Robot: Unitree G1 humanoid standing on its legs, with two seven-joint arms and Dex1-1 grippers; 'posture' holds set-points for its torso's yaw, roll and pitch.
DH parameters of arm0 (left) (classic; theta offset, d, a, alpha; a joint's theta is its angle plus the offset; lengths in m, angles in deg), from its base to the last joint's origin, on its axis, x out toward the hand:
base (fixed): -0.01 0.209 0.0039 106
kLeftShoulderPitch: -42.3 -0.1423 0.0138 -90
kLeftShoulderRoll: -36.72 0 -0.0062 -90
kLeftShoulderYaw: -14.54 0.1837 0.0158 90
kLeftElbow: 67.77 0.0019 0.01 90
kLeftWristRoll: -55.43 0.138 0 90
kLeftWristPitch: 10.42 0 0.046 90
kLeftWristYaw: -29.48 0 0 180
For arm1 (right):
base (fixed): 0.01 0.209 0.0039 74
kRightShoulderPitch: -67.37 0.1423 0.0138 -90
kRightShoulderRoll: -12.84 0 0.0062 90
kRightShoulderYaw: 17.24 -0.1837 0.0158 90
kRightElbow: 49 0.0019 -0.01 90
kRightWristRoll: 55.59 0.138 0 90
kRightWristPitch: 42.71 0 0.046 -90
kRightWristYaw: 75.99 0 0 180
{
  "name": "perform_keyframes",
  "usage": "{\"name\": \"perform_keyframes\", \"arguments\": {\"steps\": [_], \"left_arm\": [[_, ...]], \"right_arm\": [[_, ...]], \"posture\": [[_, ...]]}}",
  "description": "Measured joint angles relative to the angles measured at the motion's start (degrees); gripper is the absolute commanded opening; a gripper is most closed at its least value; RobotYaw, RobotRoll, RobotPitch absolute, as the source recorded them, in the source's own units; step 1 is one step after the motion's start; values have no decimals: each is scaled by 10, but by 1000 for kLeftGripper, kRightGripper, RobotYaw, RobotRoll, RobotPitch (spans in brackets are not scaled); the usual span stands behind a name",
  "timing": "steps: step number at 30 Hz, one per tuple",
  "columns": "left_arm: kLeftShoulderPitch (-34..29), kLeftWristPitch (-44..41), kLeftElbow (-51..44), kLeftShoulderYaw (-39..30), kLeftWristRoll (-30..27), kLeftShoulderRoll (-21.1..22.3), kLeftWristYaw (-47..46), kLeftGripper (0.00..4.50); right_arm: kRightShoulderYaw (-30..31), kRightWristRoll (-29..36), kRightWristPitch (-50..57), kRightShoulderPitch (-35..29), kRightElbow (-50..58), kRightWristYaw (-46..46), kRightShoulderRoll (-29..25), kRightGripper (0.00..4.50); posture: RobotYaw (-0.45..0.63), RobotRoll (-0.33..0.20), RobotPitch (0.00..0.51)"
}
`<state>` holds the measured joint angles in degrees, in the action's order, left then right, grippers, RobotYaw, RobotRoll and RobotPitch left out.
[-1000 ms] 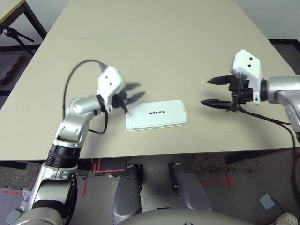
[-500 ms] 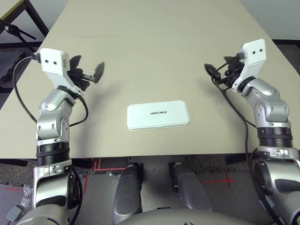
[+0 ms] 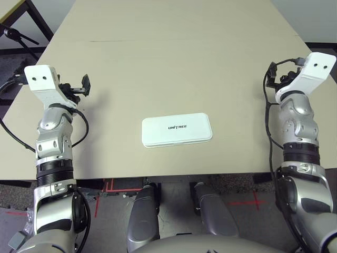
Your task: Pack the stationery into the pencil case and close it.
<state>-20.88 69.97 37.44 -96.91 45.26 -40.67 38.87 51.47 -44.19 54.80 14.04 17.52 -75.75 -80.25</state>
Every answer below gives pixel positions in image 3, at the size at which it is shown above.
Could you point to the black tripod stand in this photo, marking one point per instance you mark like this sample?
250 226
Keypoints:
11 33

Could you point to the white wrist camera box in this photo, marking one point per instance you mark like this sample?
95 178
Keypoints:
316 68
39 79

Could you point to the black table crossbeam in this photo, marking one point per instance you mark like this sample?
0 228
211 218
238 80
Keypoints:
176 178

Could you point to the grey robot torso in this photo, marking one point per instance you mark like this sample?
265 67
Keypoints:
210 245

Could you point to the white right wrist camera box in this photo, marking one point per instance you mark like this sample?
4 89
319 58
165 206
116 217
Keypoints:
316 68

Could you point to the crumpled clear plastic bag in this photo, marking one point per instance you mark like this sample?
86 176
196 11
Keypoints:
30 221

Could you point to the grey robot left leg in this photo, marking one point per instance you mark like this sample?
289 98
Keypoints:
143 216

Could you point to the grey floor bracket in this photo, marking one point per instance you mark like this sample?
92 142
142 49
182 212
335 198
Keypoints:
121 194

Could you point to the black table foot bar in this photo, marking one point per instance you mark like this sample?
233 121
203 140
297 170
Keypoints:
15 182
262 178

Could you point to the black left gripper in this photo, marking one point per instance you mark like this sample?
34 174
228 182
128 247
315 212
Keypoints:
71 92

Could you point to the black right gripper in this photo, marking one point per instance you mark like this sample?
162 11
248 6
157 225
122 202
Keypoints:
288 78

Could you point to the grey robot right leg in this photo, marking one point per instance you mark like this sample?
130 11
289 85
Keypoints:
216 213

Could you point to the white plastic pencil case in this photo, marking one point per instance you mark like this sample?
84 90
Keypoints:
176 129

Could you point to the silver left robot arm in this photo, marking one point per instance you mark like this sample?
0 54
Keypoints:
52 131

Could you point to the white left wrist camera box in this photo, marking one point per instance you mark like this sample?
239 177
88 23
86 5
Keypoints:
39 79

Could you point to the grey robot leg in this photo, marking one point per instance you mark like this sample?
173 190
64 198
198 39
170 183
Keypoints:
143 216
216 213

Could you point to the red floor tape lines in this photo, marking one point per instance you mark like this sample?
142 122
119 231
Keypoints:
108 184

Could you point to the tan table with black frame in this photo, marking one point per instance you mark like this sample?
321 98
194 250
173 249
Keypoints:
39 21

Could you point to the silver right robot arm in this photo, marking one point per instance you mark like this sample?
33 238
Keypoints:
300 121

